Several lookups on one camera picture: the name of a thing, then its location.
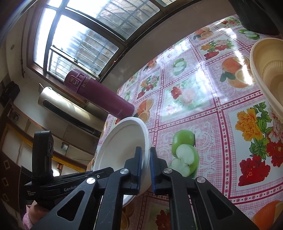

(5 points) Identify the white standing air conditioner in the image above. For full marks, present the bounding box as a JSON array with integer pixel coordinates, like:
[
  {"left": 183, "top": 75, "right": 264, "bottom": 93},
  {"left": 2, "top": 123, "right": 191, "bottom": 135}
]
[{"left": 38, "top": 87, "right": 104, "bottom": 138}]

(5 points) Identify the small beige ribbed bowl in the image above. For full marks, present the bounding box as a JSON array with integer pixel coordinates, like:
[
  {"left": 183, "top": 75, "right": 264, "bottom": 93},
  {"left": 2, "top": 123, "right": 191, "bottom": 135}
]
[{"left": 249, "top": 38, "right": 283, "bottom": 122}]

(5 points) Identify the maroon thermos bottle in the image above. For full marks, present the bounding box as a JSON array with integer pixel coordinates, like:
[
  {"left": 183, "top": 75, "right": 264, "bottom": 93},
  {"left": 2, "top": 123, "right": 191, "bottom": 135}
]
[{"left": 64, "top": 69, "right": 134, "bottom": 120}]

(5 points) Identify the barred window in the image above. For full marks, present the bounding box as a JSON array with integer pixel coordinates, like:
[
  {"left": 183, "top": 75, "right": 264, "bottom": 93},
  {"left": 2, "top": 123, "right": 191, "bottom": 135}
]
[{"left": 30, "top": 0, "right": 193, "bottom": 81}]

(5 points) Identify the floral fruit plastic tablecloth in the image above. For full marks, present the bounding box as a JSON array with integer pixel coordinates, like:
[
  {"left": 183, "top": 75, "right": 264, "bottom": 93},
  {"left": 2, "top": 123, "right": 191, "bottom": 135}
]
[{"left": 116, "top": 15, "right": 282, "bottom": 229}]

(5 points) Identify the black electric kettle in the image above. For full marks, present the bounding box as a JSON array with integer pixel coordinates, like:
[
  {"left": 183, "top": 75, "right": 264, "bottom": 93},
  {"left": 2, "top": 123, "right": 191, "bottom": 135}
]
[{"left": 229, "top": 0, "right": 280, "bottom": 35}]

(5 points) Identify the white disposable bowl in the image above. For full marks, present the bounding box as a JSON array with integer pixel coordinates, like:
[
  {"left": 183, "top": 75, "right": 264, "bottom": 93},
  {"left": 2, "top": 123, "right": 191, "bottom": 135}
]
[{"left": 92, "top": 117, "right": 153, "bottom": 195}]

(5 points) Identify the person hand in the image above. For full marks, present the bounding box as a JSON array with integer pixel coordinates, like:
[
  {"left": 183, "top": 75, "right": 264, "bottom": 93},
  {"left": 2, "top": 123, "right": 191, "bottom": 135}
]
[{"left": 22, "top": 201, "right": 49, "bottom": 229}]

